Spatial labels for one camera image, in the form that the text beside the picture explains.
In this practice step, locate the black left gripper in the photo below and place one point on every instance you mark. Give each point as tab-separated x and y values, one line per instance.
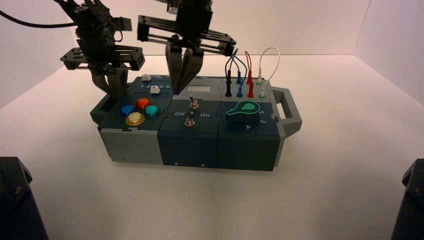
94	36

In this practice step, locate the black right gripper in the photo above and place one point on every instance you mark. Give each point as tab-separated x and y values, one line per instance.
193	23

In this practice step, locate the grey display screen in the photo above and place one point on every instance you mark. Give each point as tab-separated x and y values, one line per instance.
199	88

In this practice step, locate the blue push button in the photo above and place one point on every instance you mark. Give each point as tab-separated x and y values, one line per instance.
127	110

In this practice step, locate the white slider knob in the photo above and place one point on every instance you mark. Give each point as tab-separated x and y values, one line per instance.
146	78
154	89

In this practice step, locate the orange push button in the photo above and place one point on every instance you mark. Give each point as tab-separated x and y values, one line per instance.
143	103

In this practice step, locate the yellow push button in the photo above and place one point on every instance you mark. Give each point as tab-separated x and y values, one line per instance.
134	118

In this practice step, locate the teal push button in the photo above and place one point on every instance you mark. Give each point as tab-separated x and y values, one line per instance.
152	111

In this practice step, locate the green rotary knob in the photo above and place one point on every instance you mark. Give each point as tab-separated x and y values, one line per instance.
244	113

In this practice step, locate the teal and grey control box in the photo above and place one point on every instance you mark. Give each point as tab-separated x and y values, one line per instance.
185	145

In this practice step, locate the metal toggle switch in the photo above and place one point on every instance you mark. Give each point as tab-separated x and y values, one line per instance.
189	123
194	105

